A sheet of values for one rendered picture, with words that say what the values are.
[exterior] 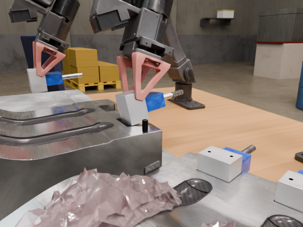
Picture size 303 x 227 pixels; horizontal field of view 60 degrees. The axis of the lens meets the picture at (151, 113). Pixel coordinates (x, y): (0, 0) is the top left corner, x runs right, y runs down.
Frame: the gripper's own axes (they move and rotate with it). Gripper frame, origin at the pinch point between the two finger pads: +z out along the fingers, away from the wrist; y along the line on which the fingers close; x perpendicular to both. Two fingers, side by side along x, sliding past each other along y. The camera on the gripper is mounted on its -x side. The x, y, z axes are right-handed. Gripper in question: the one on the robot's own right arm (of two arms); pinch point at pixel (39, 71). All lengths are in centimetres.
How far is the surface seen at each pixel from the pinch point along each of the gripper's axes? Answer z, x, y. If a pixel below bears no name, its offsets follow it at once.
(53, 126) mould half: 6.5, 2.0, 23.9
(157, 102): -4.8, 15.6, 31.4
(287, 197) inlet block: -1, 20, 56
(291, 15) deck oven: -394, 639, -449
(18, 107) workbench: 16.3, 2.4, -28.1
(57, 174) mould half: 10.0, 1.7, 36.4
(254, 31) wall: -428, 803, -718
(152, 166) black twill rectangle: 3.7, 12.1, 42.1
